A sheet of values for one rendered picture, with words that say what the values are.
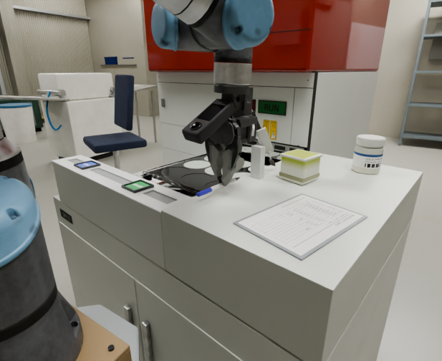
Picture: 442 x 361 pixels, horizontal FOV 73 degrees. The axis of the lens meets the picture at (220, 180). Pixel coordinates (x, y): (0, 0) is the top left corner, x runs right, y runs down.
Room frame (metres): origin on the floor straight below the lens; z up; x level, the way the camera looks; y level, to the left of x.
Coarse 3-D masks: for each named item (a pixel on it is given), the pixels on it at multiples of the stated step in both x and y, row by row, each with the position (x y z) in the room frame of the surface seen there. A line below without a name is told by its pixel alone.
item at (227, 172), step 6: (228, 150) 0.60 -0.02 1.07; (222, 156) 0.61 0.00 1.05; (228, 156) 0.60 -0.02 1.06; (228, 162) 0.60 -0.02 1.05; (240, 162) 0.63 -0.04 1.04; (222, 168) 0.61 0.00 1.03; (228, 168) 0.60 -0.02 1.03; (234, 168) 0.60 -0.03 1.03; (240, 168) 0.63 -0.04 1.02; (222, 174) 0.61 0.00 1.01; (228, 174) 0.60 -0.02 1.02; (222, 180) 0.61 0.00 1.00; (228, 180) 0.61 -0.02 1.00
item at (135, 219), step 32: (64, 160) 0.90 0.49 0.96; (96, 160) 0.90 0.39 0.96; (64, 192) 0.86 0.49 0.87; (96, 192) 0.72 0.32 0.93; (128, 192) 0.64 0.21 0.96; (160, 192) 0.64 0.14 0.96; (96, 224) 0.74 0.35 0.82; (128, 224) 0.62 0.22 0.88; (160, 224) 0.54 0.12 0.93; (160, 256) 0.54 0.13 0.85
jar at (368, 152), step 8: (360, 136) 0.79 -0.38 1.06; (368, 136) 0.79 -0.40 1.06; (376, 136) 0.79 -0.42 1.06; (360, 144) 0.77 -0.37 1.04; (368, 144) 0.75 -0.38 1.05; (376, 144) 0.75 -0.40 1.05; (384, 144) 0.76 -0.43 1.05; (360, 152) 0.76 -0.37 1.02; (368, 152) 0.75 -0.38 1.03; (376, 152) 0.75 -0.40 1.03; (352, 160) 0.80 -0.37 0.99; (360, 160) 0.76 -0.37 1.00; (368, 160) 0.75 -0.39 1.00; (376, 160) 0.75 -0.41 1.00; (352, 168) 0.78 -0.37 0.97; (360, 168) 0.76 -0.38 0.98; (368, 168) 0.75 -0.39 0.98; (376, 168) 0.75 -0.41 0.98
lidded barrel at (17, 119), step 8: (8, 104) 5.43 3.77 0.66; (16, 104) 5.43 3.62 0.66; (24, 104) 5.43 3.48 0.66; (0, 112) 5.17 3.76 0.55; (8, 112) 5.14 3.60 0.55; (16, 112) 5.18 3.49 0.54; (24, 112) 5.27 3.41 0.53; (32, 112) 5.48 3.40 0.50; (8, 120) 5.14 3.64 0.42; (16, 120) 5.17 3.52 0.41; (24, 120) 5.25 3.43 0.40; (32, 120) 5.42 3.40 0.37; (8, 128) 5.16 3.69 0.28; (16, 128) 5.17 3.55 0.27; (24, 128) 5.24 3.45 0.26; (32, 128) 5.38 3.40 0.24; (8, 136) 5.19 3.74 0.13; (16, 136) 5.17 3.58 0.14; (24, 136) 5.23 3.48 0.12; (32, 136) 5.35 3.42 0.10
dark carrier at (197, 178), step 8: (192, 160) 1.10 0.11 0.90; (248, 160) 1.10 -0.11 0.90; (160, 168) 1.00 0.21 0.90; (168, 168) 1.00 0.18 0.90; (176, 168) 1.00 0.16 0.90; (184, 168) 1.00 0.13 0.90; (192, 168) 1.00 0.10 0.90; (200, 168) 1.00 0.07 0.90; (248, 168) 1.00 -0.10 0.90; (168, 176) 0.92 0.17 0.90; (176, 176) 0.92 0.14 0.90; (184, 176) 0.92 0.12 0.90; (192, 176) 0.92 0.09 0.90; (200, 176) 0.92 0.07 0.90; (208, 176) 0.92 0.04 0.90; (184, 184) 0.85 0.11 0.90; (192, 184) 0.85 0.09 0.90; (200, 184) 0.85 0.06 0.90; (208, 184) 0.85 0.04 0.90; (216, 184) 0.85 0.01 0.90
